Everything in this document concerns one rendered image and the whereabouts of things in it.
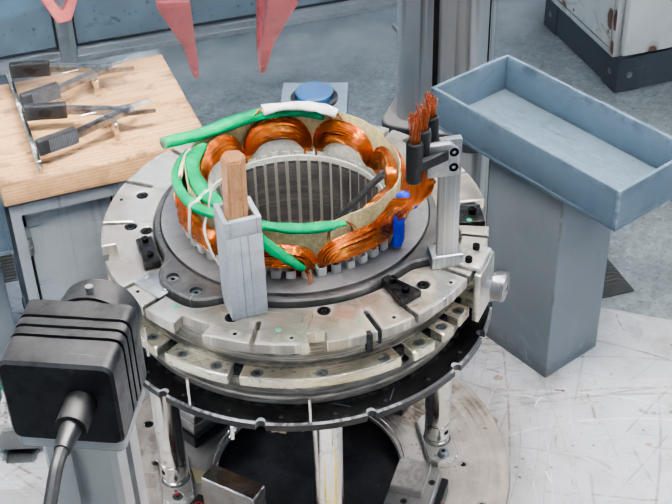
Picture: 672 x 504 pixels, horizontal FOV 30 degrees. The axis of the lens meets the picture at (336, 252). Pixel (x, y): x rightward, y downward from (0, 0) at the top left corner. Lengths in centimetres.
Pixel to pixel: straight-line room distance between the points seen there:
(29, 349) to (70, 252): 78
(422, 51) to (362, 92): 196
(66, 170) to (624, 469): 61
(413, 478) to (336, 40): 261
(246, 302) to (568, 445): 47
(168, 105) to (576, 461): 54
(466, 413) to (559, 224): 21
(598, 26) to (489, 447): 231
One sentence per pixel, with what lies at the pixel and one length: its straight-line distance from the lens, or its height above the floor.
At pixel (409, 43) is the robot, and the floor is 102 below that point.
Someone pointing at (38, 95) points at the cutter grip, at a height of 109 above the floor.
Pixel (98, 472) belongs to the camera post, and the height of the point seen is 134.
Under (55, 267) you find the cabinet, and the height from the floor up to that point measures 95.
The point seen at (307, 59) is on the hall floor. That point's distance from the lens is 358.
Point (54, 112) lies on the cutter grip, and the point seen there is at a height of 109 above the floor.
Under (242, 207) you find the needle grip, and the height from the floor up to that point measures 119.
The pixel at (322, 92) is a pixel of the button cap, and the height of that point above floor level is 104.
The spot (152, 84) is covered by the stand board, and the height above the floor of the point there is 107.
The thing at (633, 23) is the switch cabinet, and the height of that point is 21.
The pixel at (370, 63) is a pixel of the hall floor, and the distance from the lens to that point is 355.
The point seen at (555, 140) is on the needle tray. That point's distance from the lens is 128.
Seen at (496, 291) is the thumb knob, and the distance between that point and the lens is 99.
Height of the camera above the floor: 170
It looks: 37 degrees down
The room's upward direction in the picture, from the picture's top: 2 degrees counter-clockwise
